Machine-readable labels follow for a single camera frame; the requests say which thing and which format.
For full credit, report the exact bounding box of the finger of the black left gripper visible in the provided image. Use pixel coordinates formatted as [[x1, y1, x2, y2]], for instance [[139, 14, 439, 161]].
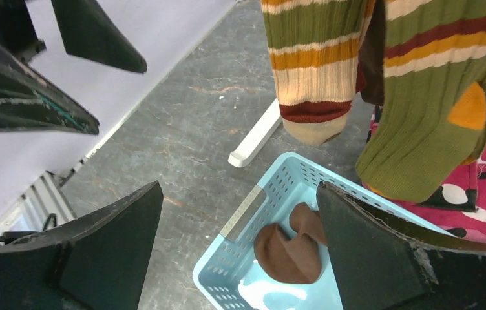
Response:
[[51, 0, 147, 74], [0, 45, 100, 135]]

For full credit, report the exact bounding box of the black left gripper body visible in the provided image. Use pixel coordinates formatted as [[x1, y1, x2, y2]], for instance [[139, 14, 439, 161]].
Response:
[[0, 0, 46, 62]]

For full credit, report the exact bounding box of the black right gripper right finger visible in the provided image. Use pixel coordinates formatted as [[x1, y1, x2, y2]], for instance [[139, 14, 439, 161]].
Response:
[[316, 182, 486, 309]]

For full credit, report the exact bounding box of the light blue plastic basket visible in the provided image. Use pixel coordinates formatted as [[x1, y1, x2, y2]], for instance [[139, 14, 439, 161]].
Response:
[[193, 152, 437, 309]]

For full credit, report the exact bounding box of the white drying rack stand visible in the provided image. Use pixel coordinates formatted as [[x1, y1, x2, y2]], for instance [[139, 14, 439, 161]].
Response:
[[228, 99, 282, 168]]

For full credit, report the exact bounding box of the dark brown sock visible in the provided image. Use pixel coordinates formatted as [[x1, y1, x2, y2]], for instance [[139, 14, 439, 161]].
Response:
[[254, 202, 327, 284]]

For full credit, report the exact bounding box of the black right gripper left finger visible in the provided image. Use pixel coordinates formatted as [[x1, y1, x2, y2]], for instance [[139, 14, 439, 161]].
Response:
[[0, 181, 164, 309]]

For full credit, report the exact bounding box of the striped olive cream sock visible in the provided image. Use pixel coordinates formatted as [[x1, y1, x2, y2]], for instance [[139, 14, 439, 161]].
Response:
[[260, 0, 375, 145]]

